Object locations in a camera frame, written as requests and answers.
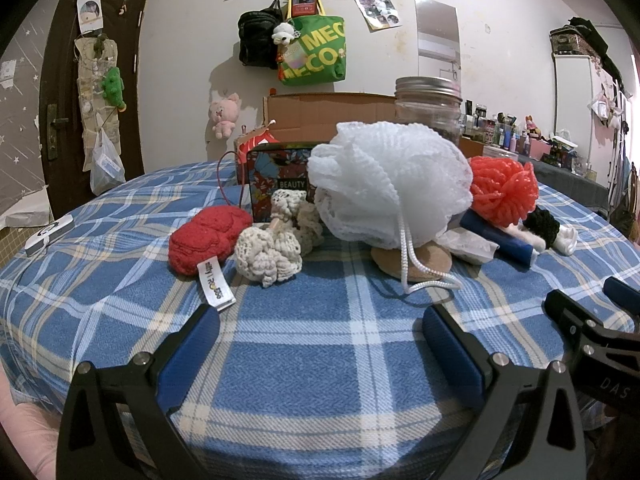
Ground white cloth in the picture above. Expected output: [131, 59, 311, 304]
[552, 224, 578, 256]

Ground black fuzzy scrunchie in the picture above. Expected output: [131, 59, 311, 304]
[523, 207, 560, 249]

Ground blue tissue pack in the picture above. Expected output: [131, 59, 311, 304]
[460, 209, 538, 269]

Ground white fluffy star clip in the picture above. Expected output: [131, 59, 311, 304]
[501, 224, 547, 252]

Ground white gauze pad packet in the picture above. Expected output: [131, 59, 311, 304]
[435, 226, 499, 266]

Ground red mesh bath pouf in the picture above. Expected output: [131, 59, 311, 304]
[469, 156, 539, 228]

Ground round beige powder puff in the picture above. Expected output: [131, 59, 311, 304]
[370, 239, 455, 283]

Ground red crochet scrunchie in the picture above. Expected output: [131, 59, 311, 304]
[168, 205, 252, 276]

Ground cream crochet scrunchie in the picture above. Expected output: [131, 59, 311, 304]
[234, 190, 323, 287]

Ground white mesh bath pouf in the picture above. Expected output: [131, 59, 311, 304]
[307, 122, 473, 294]

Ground dark cloth side table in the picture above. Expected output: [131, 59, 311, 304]
[518, 155, 608, 214]

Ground white device on table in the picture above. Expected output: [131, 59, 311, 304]
[24, 214, 75, 256]

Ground white wardrobe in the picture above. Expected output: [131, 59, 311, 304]
[553, 54, 625, 181]

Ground blue plaid tablecloth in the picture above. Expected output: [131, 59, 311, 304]
[1, 162, 639, 479]

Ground plastic bag on door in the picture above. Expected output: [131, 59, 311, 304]
[90, 129, 126, 196]

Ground large glass jar dark contents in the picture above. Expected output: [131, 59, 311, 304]
[395, 76, 462, 145]

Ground dark patterned tin box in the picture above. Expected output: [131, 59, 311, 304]
[245, 142, 320, 223]

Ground pink pig plush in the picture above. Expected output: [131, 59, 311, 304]
[209, 92, 241, 140]

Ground green plush on door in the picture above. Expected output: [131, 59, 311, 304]
[102, 66, 127, 112]

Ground cardboard box red interior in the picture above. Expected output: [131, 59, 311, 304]
[234, 91, 486, 166]

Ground beige hanging organizer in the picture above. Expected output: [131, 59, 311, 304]
[74, 37, 122, 172]

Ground green tote bag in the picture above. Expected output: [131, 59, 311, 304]
[277, 0, 347, 87]

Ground photo on door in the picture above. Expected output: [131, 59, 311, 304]
[76, 0, 104, 35]

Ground dark wooden door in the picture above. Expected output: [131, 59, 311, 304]
[39, 0, 146, 218]

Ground small panda plush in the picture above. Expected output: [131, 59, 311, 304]
[271, 22, 300, 46]

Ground wall mirror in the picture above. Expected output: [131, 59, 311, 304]
[414, 0, 461, 82]

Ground photo collage on wall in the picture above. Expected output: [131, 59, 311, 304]
[354, 0, 401, 32]

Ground black backpack on wall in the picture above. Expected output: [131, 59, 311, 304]
[238, 0, 283, 70]

